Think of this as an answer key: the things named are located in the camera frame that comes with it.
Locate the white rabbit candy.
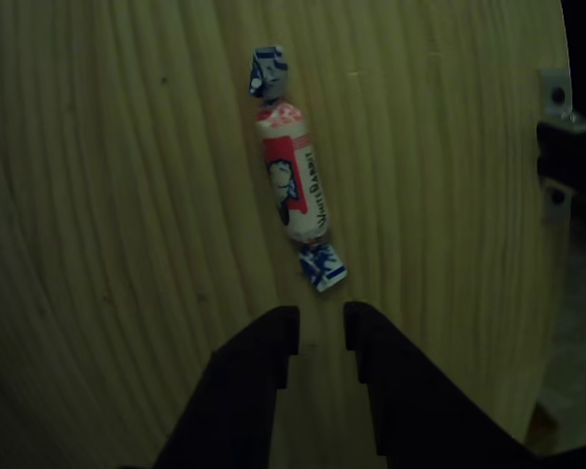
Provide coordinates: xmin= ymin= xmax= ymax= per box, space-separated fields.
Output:
xmin=247 ymin=44 xmax=348 ymax=293

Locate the metal mounting bracket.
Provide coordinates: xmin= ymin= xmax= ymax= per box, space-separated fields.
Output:
xmin=536 ymin=66 xmax=586 ymax=227

